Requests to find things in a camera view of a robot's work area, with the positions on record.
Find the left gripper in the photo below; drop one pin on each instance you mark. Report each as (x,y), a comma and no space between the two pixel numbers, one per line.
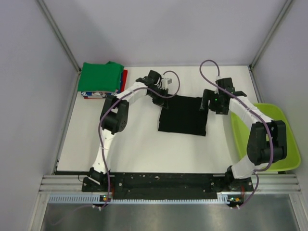
(161,102)

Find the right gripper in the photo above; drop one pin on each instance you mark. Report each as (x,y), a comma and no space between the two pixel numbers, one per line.
(209,95)

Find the black t-shirt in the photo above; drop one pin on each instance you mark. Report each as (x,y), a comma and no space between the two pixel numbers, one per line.
(183,116)

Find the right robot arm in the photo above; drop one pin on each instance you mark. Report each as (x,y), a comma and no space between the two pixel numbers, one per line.
(267,140)

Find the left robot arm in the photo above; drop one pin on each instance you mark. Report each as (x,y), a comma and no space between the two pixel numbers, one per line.
(114,117)

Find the red folded t-shirt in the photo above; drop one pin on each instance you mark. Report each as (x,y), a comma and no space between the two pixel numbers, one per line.
(124,79)

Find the green folded t-shirt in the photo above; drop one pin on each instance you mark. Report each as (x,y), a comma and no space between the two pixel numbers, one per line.
(100,77)

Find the blue printed folded t-shirt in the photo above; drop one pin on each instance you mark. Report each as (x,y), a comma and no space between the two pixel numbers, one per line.
(96,94)

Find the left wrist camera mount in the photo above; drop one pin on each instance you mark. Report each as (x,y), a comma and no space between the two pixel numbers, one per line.
(164,83)

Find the right aluminium frame post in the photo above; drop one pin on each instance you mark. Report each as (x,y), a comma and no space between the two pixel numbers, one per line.
(271,33)

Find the aluminium frame post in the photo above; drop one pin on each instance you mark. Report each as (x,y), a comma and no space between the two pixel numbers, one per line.
(271,33)
(58,34)

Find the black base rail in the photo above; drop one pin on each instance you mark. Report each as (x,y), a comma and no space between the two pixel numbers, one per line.
(167,185)

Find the left aluminium frame post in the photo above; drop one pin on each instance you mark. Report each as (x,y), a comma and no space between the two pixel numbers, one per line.
(58,34)

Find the grey slotted cable duct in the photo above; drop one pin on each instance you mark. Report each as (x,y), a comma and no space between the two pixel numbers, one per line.
(100,200)

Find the aluminium front frame rail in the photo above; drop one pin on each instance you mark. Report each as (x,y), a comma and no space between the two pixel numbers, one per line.
(268,184)

